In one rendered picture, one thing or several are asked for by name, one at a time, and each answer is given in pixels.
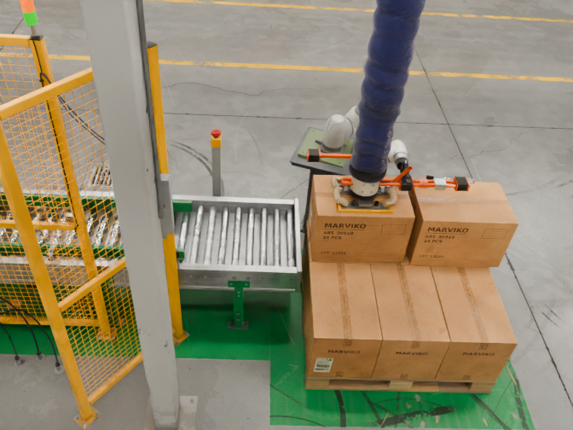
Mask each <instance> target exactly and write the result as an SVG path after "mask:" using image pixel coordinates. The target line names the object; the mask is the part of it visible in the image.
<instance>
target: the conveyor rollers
mask: <svg viewBox="0 0 573 430"><path fill-rule="evenodd" d="M45 210H46V207H45ZM45 210H44V206H43V208H42V207H40V208H38V209H37V214H36V213H35V215H34V217H33V219H34V218H36V217H37V215H38V216H40V215H41V216H40V217H39V221H41V218H42V217H43V215H42V213H41V212H45ZM99 210H100V208H97V210H96V208H92V209H91V211H90V215H92V216H91V218H90V216H89V218H88V221H87V225H88V226H87V227H88V231H90V232H89V235H91V232H92V229H93V227H94V224H95V222H93V221H95V220H96V217H97V215H98V214H97V211H99ZM105 210H106V213H107V212H108V213H107V217H106V213H105V211H104V213H103V215H104V214H105V215H104V216H102V219H101V223H103V222H104V221H106V220H107V219H108V221H106V222H104V223H103V224H101V226H99V229H98V231H97V234H96V237H95V240H96V239H99V238H100V237H101V238H100V239H99V240H97V241H95V242H94V244H93V245H96V243H97V246H99V245H100V244H102V241H103V239H102V236H103V235H105V233H106V230H107V228H106V227H107V224H108V222H109V219H110V217H111V214H112V211H111V210H112V209H105ZM109 211H110V212H109ZM94 213H95V214H94ZM190 213H191V212H183V215H182V225H181V229H180V235H179V240H178V244H177V248H184V250H185V245H186V240H187V234H188V224H189V219H190ZM93 214H94V215H93ZM203 215H204V207H203V206H198V207H197V212H196V218H195V223H194V234H193V240H192V246H191V252H190V257H189V264H197V258H198V252H199V245H200V234H201V227H202V221H203ZM216 216H217V208H216V207H215V206H212V207H210V213H209V220H208V227H207V234H206V241H205V254H204V261H203V264H211V255H212V247H213V240H214V232H215V224H216ZM91 219H92V222H93V223H92V224H93V226H92V224H90V223H91ZM118 219H119V218H118V214H117V215H116V218H115V221H116V220H118ZM32 221H38V219H37V218H36V219H34V220H32ZM241 221H242V208H240V207H237V208H236V209H235V216H234V238H233V250H232V261H231V265H239V262H240V235H241ZM115 225H116V227H117V226H118V227H117V228H116V229H114V228H115ZM254 226H255V209H254V208H249V209H248V218H247V234H246V265H253V249H254ZM104 228H105V229H104ZM228 228H229V208H228V207H224V208H223V214H222V222H221V231H220V240H219V248H218V257H217V264H225V258H226V248H227V238H228ZM101 229H102V234H101ZM103 229H104V230H103ZM113 229H114V230H112V232H111V235H110V236H111V237H112V236H113V235H114V236H113V237H112V238H111V240H110V239H109V241H108V244H107V245H109V246H112V245H113V246H115V245H116V242H117V241H116V240H117V239H118V238H117V235H118V236H119V233H118V232H119V231H120V227H119V221H116V222H115V224H113ZM5 230H6V231H5ZM8 230H9V229H5V228H0V236H1V237H2V240H3V239H4V237H5V236H6V232H8ZM116 230H117V233H118V234H117V235H115V234H116ZM99 231H100V232H99ZM71 232H72V233H71ZM98 232H99V233H98ZM74 233H75V231H72V230H70V234H71V235H72V238H73V241H75V238H76V234H74ZM48 234H49V230H43V234H40V235H39V237H38V238H43V236H46V237H44V238H48ZM70 234H68V236H67V237H69V236H70ZM1 237H0V241H2V240H1ZM67 239H70V240H67V241H66V242H65V244H70V243H71V242H72V239H71V236H70V237H69V238H67ZM111 241H112V244H111ZM71 244H73V243H71ZM110 244H111V245H110ZM267 245H268V210H267V209H265V208H263V209H262V210H261V220H260V252H259V266H267ZM100 246H101V245H100ZM286 255H287V267H295V258H294V234H293V211H292V210H290V209H289V210H286ZM273 266H280V267H281V211H280V210H279V209H275V210H274V250H273Z"/></svg>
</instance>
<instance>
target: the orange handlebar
mask: <svg viewBox="0 0 573 430"><path fill-rule="evenodd" d="M351 155H352V154H321V158H345V159H351ZM351 179H352V177H342V178H340V179H339V182H340V183H341V184H342V185H353V182H344V181H351ZM393 179H395V178H383V179H382V180H381V181H392V180H393ZM413 180H414V183H415V184H414V187H420V188H421V189H427V187H433V188H435V187H436V184H434V180H429V179H426V178H419V179H413ZM445 182H446V183H454V180H445ZM379 186H397V187H399V186H400V183H399V182H398V181H397V182H395V183H392V182H390V183H379ZM455 186H456V185H455V184H447V186H446V188H455Z"/></svg>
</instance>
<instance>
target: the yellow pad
mask: <svg viewBox="0 0 573 430"><path fill-rule="evenodd" d="M348 202H349V204H348V206H343V205H341V204H339V203H337V202H336V204H337V209H338V212H356V213H393V210H392V206H391V205H389V206H388V207H383V205H382V202H383V201H379V200H372V204H373V206H359V203H358V200H348Z"/></svg>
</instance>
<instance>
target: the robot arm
mask: <svg viewBox="0 0 573 430"><path fill-rule="evenodd" d="M367 60H368V56H367V55H366V56H365V57H363V60H362V66H363V72H364V66H365V63H366V61H367ZM359 111H360V110H359V108H358V104H357V106H354V107H353V108H352V109H351V110H350V111H349V112H348V113H347V114H346V115H345V116H343V115H340V114H334V115H333V116H331V117H330V118H329V119H328V121H327V122H326V125H325V129H324V132H323V139H317V138H316V140H315V142H316V143H318V144H320V146H319V147H318V148H317V149H320V151H321V152H323V153H325V154H341V153H342V151H343V149H344V148H345V147H346V143H344V141H345V140H346V139H348V138H349V137H352V136H354V135H355V134H356V128H357V126H358V123H359ZM391 162H395V165H396V167H397V169H398V170H400V173H402V172H403V171H405V170H406V169H407V168H408V151H407V149H406V146H405V145H404V143H403V142H402V141H401V140H395V141H393V142H392V143H391V151H390V153H389V154H388V164H389V163H391ZM409 173H410V171H409V172H408V173H407V174H406V175H405V180H406V183H411V179H410V176H409Z"/></svg>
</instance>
